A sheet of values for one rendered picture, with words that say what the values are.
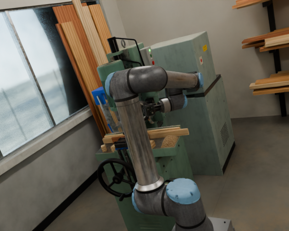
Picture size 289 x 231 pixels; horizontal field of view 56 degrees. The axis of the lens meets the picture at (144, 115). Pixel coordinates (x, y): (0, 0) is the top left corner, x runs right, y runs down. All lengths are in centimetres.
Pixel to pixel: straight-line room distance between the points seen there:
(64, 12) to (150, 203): 266
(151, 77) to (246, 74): 288
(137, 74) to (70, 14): 249
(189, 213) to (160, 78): 62
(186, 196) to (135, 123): 40
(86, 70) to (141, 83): 226
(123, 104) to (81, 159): 227
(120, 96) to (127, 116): 10
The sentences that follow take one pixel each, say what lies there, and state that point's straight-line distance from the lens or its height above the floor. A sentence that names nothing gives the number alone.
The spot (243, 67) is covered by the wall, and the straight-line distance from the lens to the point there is 392.
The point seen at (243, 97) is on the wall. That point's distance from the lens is 405.
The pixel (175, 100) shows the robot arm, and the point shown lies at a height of 115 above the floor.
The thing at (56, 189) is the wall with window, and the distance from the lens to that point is 321.
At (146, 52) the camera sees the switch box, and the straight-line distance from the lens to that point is 199.
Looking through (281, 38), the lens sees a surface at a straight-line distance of 332.
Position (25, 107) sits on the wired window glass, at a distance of 305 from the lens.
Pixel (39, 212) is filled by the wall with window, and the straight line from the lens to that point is 312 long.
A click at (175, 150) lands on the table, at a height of 88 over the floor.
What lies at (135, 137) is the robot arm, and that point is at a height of 118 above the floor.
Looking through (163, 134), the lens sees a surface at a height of 92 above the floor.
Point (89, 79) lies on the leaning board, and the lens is 337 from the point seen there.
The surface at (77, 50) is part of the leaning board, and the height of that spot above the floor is 158.
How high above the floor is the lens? 164
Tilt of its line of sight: 18 degrees down
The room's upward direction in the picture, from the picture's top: 17 degrees counter-clockwise
